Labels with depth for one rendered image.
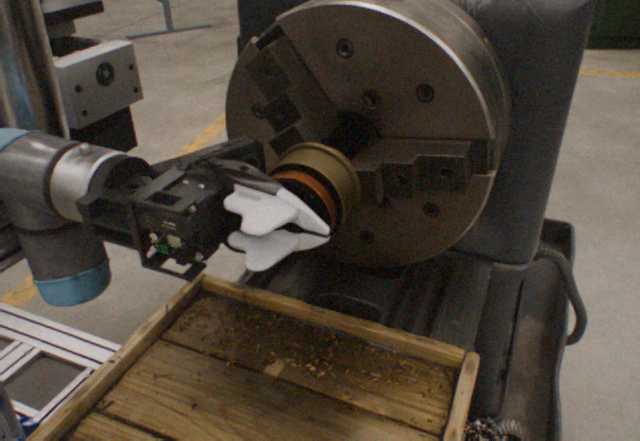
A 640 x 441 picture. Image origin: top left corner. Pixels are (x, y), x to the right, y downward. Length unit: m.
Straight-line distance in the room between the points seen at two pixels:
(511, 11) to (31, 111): 0.54
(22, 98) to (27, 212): 0.14
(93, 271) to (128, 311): 1.45
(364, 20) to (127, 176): 0.27
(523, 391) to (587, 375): 0.86
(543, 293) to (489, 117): 0.81
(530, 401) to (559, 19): 0.67
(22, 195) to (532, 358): 0.91
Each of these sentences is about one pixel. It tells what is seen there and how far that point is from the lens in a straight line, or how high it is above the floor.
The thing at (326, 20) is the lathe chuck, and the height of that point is 1.22.
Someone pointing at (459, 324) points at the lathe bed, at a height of 0.86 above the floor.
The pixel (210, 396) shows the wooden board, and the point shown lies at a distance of 0.61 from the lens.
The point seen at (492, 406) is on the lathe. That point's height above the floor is 0.56.
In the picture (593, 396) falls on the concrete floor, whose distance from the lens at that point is 1.90.
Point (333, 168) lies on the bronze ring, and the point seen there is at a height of 1.11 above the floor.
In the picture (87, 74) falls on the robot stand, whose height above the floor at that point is 1.10.
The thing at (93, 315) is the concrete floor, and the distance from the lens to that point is 2.13.
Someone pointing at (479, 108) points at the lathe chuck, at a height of 1.15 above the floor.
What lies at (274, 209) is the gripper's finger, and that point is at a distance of 0.46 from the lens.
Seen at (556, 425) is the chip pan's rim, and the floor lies 0.60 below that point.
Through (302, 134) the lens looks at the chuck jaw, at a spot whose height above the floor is 1.13.
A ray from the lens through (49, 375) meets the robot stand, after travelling 1.68.
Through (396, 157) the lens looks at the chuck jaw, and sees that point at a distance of 0.53.
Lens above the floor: 1.35
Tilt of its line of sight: 31 degrees down
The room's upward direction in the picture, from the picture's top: straight up
